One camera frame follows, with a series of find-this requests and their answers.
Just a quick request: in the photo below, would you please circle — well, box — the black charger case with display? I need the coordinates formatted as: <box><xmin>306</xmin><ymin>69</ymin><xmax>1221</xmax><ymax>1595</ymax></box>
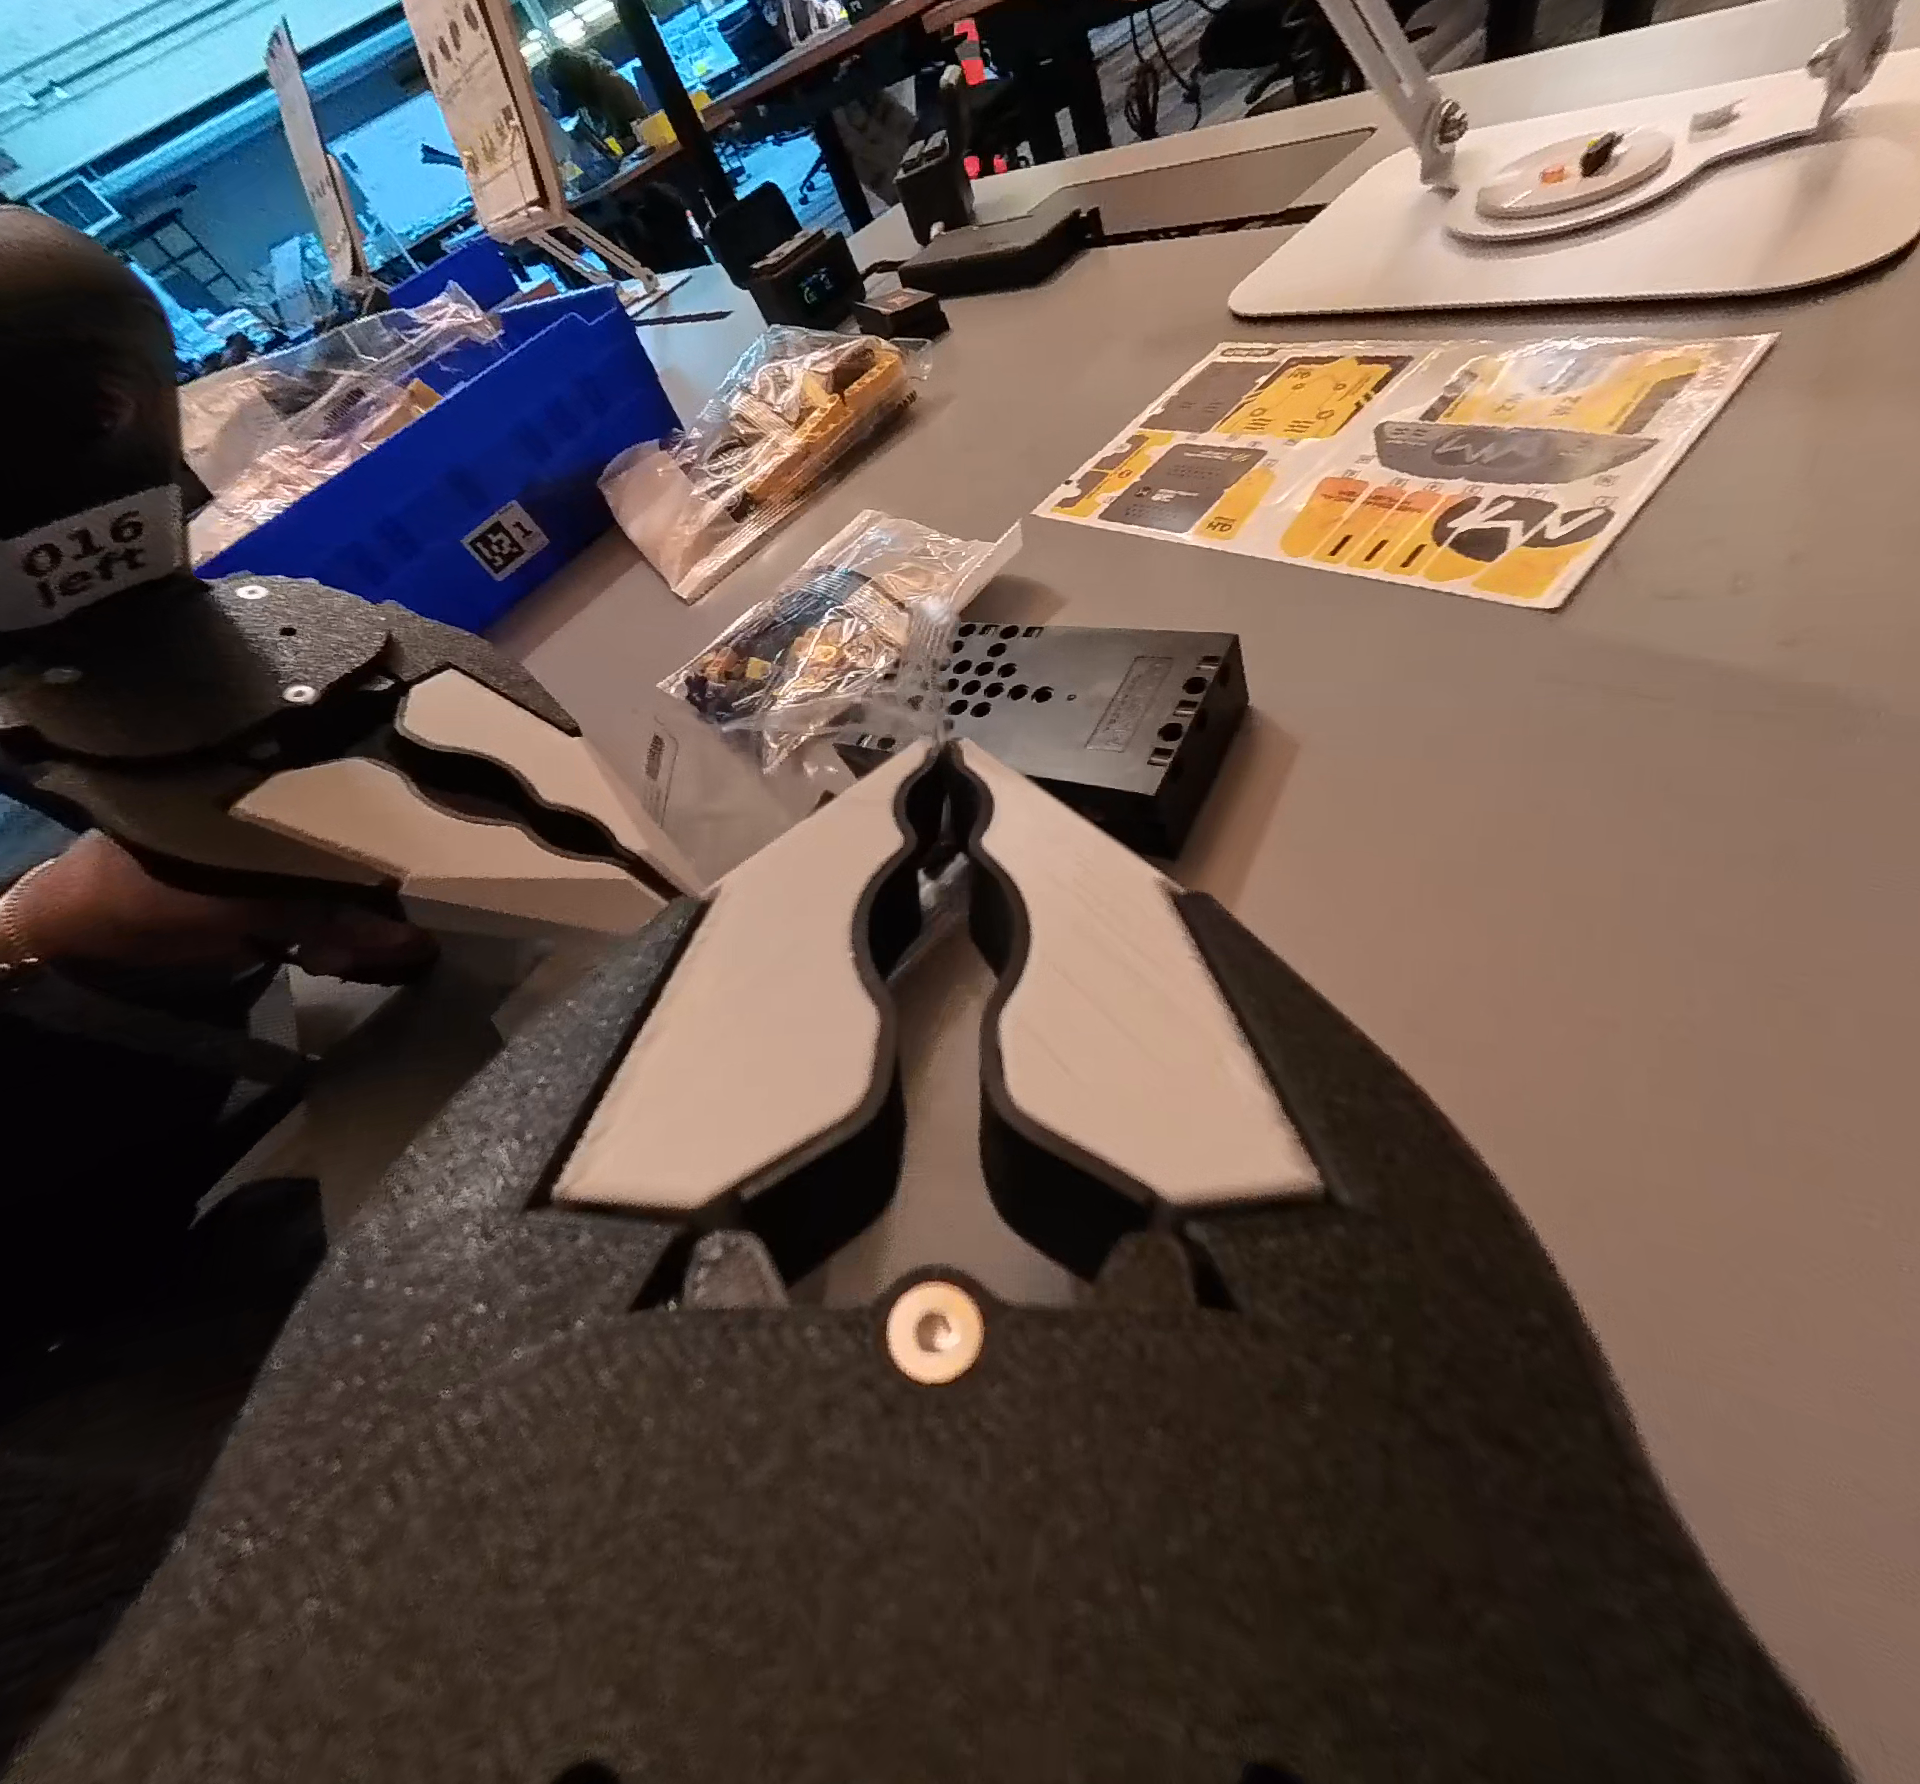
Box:
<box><xmin>741</xmin><ymin>225</ymin><xmax>856</xmax><ymax>329</ymax></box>

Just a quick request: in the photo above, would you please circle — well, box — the heap of clear part bags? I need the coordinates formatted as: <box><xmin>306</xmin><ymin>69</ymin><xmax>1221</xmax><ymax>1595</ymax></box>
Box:
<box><xmin>179</xmin><ymin>286</ymin><xmax>506</xmax><ymax>546</ymax></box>

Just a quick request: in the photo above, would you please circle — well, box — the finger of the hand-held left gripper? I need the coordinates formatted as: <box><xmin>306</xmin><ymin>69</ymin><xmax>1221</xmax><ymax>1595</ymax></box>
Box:
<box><xmin>392</xmin><ymin>666</ymin><xmax>709</xmax><ymax>904</ymax></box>
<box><xmin>232</xmin><ymin>758</ymin><xmax>681</xmax><ymax>940</ymax></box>

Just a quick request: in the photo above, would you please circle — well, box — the black flat power bank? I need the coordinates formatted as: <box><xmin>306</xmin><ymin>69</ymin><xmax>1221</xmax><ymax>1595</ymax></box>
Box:
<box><xmin>896</xmin><ymin>202</ymin><xmax>1109</xmax><ymax>297</ymax></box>

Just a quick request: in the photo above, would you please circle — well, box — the black upright battery holder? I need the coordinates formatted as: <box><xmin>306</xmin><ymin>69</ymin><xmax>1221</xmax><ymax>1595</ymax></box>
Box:
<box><xmin>896</xmin><ymin>132</ymin><xmax>979</xmax><ymax>245</ymax></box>

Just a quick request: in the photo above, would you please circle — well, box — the clear bag of mixed parts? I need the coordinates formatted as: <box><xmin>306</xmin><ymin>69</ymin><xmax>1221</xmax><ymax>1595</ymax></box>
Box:
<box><xmin>655</xmin><ymin>506</ymin><xmax>1023</xmax><ymax>772</ymax></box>

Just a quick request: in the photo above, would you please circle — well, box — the small background booklet stand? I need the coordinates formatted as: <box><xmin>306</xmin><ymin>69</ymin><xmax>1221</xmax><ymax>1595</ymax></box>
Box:
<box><xmin>266</xmin><ymin>13</ymin><xmax>372</xmax><ymax>292</ymax></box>

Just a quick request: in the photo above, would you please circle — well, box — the blue plastic bin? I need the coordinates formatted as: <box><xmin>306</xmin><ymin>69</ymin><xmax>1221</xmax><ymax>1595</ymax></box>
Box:
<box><xmin>190</xmin><ymin>238</ymin><xmax>683</xmax><ymax>640</ymax></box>

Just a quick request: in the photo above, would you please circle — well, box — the person's left hand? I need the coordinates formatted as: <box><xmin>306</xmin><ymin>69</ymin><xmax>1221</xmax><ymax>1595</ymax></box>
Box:
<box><xmin>11</xmin><ymin>836</ymin><xmax>445</xmax><ymax>988</ymax></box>

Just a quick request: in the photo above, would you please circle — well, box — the large background booklet stand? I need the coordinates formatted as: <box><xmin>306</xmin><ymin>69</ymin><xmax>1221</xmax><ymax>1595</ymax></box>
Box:
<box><xmin>362</xmin><ymin>0</ymin><xmax>660</xmax><ymax>292</ymax></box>

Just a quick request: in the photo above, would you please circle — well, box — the yellow and grey sticker sheet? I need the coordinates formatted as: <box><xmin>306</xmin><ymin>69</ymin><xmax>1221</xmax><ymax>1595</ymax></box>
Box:
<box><xmin>1035</xmin><ymin>336</ymin><xmax>1780</xmax><ymax>611</ymax></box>

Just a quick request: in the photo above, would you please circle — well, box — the clear bag of small pins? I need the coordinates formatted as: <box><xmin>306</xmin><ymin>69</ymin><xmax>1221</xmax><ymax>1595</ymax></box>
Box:
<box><xmin>624</xmin><ymin>709</ymin><xmax>970</xmax><ymax>952</ymax></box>

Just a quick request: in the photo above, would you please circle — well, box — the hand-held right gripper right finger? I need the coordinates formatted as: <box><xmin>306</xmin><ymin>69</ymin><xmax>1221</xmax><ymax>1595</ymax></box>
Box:
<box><xmin>950</xmin><ymin>735</ymin><xmax>1330</xmax><ymax>1282</ymax></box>

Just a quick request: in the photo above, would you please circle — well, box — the clear bag of yellow parts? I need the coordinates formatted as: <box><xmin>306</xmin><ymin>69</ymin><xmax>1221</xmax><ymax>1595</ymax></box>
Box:
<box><xmin>597</xmin><ymin>326</ymin><xmax>927</xmax><ymax>608</ymax></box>

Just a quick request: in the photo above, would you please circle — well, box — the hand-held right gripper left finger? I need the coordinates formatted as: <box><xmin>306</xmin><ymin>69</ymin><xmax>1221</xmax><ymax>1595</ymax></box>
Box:
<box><xmin>553</xmin><ymin>735</ymin><xmax>953</xmax><ymax>1282</ymax></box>

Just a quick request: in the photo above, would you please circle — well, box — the black perforated plastic box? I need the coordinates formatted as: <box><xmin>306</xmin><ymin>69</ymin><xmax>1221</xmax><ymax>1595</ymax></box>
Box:
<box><xmin>835</xmin><ymin>618</ymin><xmax>1250</xmax><ymax>863</ymax></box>

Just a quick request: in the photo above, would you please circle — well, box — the wooden background desk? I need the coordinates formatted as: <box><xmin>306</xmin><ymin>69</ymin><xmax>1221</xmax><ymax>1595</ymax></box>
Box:
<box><xmin>699</xmin><ymin>0</ymin><xmax>1118</xmax><ymax>231</ymax></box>

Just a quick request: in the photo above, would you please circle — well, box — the gold wrist bracelet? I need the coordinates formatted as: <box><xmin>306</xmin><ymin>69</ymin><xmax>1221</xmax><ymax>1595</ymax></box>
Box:
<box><xmin>0</xmin><ymin>857</ymin><xmax>61</xmax><ymax>994</ymax></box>

